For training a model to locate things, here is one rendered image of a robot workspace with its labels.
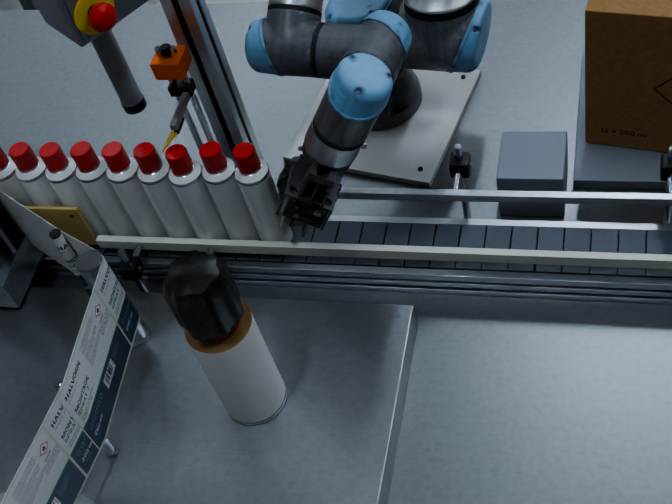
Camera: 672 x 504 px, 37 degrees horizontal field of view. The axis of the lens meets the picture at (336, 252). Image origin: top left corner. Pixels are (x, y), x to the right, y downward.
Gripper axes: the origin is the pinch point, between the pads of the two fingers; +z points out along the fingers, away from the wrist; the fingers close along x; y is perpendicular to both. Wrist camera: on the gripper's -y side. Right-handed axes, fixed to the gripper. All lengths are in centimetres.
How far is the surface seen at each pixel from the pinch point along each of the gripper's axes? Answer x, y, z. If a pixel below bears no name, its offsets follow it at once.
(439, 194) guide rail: 18.2, -2.6, -13.5
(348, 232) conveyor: 9.1, -1.5, 1.1
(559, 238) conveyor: 37.0, -1.5, -14.7
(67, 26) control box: -37.3, 0.7, -23.1
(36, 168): -39.1, 0.9, 9.1
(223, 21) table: -22, -59, 24
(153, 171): -21.9, 1.7, -1.3
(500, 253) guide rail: 28.5, 4.3, -13.9
